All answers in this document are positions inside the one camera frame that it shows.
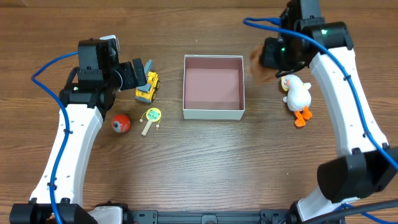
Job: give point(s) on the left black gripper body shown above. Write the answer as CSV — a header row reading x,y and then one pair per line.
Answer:
x,y
138,72

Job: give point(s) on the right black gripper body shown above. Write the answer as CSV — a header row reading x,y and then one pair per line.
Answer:
x,y
288,70

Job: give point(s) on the yellow toy crane truck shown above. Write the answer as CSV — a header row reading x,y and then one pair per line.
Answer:
x,y
147,93

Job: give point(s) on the brown plush toy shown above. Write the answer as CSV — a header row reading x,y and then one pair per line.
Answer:
x,y
261,75

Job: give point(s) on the white plush duck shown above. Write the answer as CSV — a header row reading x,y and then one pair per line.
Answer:
x,y
298,98

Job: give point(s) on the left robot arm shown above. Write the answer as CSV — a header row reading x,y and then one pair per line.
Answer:
x,y
89,93

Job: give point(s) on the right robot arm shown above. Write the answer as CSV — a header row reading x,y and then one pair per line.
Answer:
x,y
365,162

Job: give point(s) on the wooden rattle drum toy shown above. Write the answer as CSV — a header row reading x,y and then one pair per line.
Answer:
x,y
152,115

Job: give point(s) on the red ball toy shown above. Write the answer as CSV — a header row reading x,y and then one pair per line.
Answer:
x,y
121,123

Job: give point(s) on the white box with pink interior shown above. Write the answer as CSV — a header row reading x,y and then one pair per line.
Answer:
x,y
213,87

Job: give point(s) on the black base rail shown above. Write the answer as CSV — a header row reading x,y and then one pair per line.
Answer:
x,y
264,216

